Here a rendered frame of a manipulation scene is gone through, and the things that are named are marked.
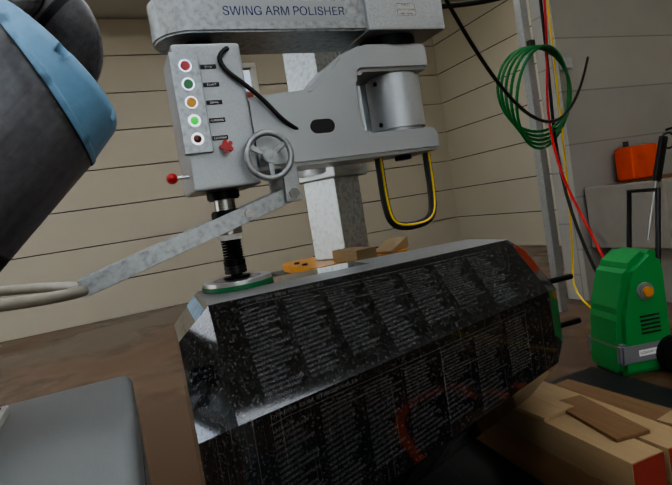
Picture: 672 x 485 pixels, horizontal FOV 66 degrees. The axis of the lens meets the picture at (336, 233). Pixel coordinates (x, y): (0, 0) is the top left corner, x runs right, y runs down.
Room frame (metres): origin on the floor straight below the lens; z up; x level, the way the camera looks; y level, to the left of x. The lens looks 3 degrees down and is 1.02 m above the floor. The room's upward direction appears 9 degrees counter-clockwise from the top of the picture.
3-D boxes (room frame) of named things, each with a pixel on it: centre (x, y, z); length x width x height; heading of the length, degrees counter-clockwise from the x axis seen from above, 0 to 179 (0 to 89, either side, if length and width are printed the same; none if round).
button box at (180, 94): (1.47, 0.35, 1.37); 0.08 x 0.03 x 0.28; 113
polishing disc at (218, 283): (1.60, 0.33, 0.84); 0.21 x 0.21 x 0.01
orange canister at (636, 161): (4.00, -2.44, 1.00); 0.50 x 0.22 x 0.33; 113
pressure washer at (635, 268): (2.53, -1.39, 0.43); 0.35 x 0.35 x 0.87; 7
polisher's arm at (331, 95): (1.74, -0.04, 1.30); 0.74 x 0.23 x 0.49; 113
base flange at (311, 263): (2.45, -0.02, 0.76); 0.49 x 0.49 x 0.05; 22
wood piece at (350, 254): (2.20, -0.06, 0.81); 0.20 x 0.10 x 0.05; 30
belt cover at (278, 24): (1.73, 0.00, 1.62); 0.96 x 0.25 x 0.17; 113
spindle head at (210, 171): (1.63, 0.25, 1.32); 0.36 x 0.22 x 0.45; 113
